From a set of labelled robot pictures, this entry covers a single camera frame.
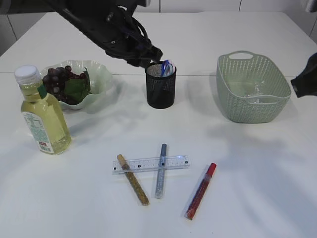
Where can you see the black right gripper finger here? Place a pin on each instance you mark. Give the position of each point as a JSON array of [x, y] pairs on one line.
[[305, 84]]

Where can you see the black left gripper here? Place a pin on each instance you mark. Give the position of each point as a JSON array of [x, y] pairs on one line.
[[123, 37]]

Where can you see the blue scissors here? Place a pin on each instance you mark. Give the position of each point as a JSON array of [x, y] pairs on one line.
[[165, 69]]

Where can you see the pink scissors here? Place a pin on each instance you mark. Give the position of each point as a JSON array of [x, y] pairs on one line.
[[173, 65]]

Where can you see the clear plastic sheet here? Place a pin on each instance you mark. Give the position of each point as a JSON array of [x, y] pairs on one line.
[[254, 91]]

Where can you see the purple grapes with leaf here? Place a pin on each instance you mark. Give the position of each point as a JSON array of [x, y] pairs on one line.
[[67, 86]]

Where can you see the clear plastic ruler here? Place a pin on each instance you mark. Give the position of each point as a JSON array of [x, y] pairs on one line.
[[151, 164]]

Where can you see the yellow drink bottle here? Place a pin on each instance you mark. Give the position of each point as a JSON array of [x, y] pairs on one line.
[[42, 112]]

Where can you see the silver glitter pen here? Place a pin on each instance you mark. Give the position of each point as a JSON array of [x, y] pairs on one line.
[[161, 172]]

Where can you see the red glitter pen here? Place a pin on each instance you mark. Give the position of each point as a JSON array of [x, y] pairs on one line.
[[192, 209]]

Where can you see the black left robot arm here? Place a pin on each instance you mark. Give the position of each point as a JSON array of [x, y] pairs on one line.
[[80, 13]]

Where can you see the black mesh pen holder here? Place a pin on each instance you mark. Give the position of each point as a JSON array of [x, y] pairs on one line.
[[160, 89]]

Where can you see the pale green wavy plate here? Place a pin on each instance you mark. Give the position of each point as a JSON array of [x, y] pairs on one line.
[[100, 81]]

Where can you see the green woven plastic basket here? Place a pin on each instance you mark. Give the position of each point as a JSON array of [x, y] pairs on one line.
[[231, 77]]

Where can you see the gold glitter pen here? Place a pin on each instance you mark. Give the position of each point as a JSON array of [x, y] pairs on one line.
[[133, 181]]

